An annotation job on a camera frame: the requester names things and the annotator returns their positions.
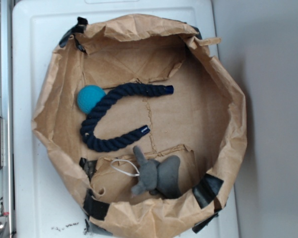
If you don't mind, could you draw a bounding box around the brown paper bag bin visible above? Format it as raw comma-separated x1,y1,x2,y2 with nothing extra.
32,14,247,238

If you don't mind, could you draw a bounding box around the gray plush elephant toy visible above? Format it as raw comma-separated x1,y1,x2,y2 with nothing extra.
111,145,182,200

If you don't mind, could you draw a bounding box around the teal knitted ball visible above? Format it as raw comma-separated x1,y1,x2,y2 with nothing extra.
77,85,106,114

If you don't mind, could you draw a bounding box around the metal frame rail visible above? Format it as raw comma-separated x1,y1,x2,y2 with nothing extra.
0,0,16,238

